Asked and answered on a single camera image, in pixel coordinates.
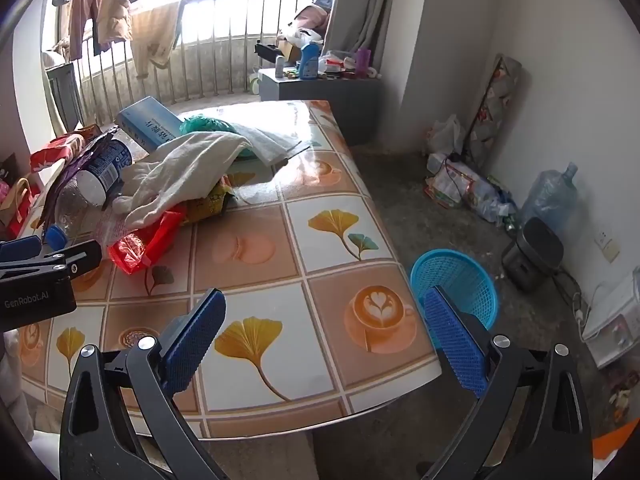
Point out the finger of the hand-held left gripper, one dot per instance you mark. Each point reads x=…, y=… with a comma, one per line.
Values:
x=20, y=249
x=80, y=257

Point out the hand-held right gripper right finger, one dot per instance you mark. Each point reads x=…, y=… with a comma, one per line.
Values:
x=457, y=345

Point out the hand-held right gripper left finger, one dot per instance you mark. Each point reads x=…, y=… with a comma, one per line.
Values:
x=192, y=345

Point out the clear bag with red print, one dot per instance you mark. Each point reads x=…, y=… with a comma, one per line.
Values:
x=112, y=227

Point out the red foil wrapper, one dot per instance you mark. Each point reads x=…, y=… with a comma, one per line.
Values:
x=150, y=245

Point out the blue plastic basket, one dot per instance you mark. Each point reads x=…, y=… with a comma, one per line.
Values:
x=460, y=272

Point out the purple snack packet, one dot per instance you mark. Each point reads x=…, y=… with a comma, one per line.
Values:
x=75, y=167

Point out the clear bottle with blue label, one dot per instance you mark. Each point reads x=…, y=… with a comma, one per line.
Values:
x=107, y=162

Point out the red printed packet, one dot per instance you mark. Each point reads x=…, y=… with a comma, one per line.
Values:
x=52, y=152

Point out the white knit glove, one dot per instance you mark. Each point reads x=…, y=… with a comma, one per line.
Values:
x=185, y=170

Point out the yellow snack packet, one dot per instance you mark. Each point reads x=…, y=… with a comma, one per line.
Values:
x=210, y=205

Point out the blue white medicine box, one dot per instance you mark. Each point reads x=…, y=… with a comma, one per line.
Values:
x=150, y=117

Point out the pink plastic bag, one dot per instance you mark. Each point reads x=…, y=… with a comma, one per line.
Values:
x=4, y=191

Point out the grey rice cooker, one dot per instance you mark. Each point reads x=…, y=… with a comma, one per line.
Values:
x=535, y=250

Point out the dark grey panel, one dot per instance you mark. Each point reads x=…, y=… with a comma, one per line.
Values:
x=65, y=97

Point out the white plastic appliance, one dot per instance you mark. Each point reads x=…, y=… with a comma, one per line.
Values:
x=615, y=320

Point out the pile of plastic wrappers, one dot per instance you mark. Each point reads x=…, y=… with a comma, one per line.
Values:
x=465, y=185

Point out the blue water jug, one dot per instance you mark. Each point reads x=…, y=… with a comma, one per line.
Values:
x=550, y=195

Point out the orange cloth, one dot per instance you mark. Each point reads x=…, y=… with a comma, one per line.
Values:
x=612, y=442

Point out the white plastic bag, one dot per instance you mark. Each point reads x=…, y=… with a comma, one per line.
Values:
x=445, y=135

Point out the beige hanging towel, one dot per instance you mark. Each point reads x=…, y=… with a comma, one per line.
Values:
x=155, y=35

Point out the patterned folded board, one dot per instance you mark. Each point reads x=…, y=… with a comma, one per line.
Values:
x=492, y=105

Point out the pink hanging garment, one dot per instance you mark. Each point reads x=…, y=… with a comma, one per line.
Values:
x=85, y=15

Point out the white bag with green logo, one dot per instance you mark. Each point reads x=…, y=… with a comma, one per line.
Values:
x=255, y=82

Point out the beige hanging jacket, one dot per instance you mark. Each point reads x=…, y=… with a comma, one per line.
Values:
x=117, y=10

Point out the small spray bottle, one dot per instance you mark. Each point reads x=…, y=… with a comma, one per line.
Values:
x=279, y=66

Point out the grey cabinet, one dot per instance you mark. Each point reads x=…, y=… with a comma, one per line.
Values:
x=320, y=92

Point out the cardboard box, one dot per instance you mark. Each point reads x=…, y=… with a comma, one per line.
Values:
x=290, y=50

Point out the purple cup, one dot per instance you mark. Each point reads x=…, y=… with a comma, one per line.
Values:
x=363, y=62

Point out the blue detergent bottle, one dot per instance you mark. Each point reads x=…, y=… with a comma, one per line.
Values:
x=309, y=62

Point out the pile of small packets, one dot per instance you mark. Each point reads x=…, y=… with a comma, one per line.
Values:
x=340, y=66

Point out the grey curtain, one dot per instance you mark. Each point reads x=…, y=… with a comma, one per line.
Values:
x=360, y=5

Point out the wall socket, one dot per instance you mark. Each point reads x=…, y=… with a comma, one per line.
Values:
x=607, y=247

